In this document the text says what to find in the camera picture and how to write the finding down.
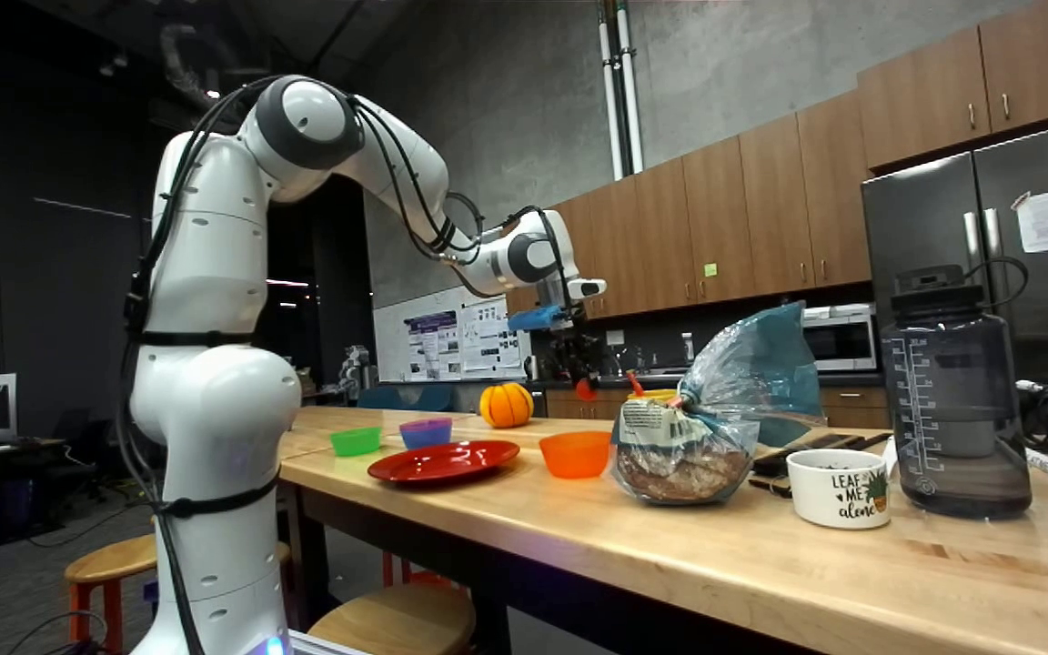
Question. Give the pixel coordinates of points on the white printed mug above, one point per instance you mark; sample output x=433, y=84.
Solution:
x=843, y=489

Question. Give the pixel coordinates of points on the purple bowl with grains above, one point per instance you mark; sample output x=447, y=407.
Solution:
x=428, y=435

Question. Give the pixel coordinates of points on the clear plastic bread bag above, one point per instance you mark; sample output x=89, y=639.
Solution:
x=717, y=412

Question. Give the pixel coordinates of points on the dark translucent water bottle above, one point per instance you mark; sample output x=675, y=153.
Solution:
x=959, y=412

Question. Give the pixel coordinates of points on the round wooden stool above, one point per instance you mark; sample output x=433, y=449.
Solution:
x=112, y=565
x=397, y=620

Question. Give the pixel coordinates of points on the orange toy pumpkin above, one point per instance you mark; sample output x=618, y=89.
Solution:
x=507, y=407

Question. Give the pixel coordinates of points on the red plate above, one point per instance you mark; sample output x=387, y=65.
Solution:
x=447, y=464

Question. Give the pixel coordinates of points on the stainless steel refrigerator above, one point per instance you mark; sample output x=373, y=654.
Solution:
x=1036, y=267

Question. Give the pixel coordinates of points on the brown wooden base cabinets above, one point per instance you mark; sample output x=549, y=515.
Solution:
x=858, y=407

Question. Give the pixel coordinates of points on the metal ceiling pipe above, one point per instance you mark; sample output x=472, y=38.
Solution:
x=620, y=84

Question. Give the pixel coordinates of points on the silver microwave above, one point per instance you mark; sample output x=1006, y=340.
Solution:
x=843, y=340

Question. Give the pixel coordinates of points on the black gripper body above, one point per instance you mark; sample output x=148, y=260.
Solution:
x=575, y=350

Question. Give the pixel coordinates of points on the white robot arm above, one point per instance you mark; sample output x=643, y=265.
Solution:
x=208, y=402

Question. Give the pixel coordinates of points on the green sticky note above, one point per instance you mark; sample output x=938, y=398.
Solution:
x=711, y=270

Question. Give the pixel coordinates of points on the white poster board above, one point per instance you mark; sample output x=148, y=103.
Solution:
x=453, y=340

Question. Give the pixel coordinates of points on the green plastic bowl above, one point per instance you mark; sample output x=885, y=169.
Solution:
x=359, y=441

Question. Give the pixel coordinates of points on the orange plastic bowl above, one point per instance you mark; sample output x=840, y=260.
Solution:
x=575, y=453

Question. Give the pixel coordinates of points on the brown wooden wall cabinets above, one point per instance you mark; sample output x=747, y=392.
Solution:
x=791, y=206

